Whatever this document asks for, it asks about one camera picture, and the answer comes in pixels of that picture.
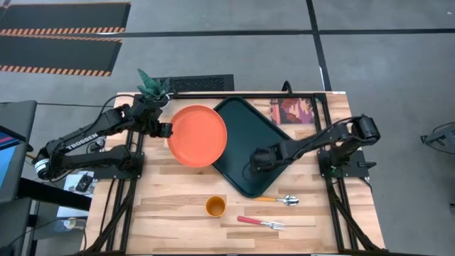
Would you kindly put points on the white paper sheet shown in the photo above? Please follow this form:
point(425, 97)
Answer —
point(73, 209)

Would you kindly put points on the dark green tray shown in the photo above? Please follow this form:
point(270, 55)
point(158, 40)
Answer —
point(241, 124)

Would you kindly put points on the black hazard striped floor mat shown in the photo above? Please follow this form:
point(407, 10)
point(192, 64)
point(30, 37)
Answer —
point(57, 53)
point(64, 16)

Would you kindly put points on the black floor grille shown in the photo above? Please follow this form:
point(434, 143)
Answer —
point(199, 83)

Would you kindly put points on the green plant in white pot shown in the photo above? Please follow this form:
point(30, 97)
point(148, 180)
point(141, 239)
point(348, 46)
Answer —
point(151, 87)

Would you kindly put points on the black tripod stand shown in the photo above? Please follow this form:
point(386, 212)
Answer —
point(440, 138)

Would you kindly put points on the orange cup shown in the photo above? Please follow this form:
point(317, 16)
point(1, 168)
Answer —
point(215, 207)

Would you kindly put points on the black handheld controller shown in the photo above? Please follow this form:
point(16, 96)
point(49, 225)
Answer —
point(84, 183)

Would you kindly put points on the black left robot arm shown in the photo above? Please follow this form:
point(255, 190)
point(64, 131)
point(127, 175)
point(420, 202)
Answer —
point(81, 138)

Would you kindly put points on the computer monitor with blue screen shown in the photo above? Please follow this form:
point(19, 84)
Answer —
point(10, 153)

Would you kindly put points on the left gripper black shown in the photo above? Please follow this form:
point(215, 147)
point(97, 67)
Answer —
point(157, 129)

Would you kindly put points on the orange plate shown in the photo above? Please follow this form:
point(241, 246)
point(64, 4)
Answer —
point(199, 137)

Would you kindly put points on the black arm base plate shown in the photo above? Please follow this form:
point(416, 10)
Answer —
point(106, 172)
point(355, 170)

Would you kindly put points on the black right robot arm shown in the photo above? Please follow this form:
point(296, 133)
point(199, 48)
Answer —
point(320, 140)

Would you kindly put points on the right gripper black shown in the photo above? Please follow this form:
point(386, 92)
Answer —
point(264, 160)

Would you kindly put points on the black aluminium table frame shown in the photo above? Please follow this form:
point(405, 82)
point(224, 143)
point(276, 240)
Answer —
point(199, 96)

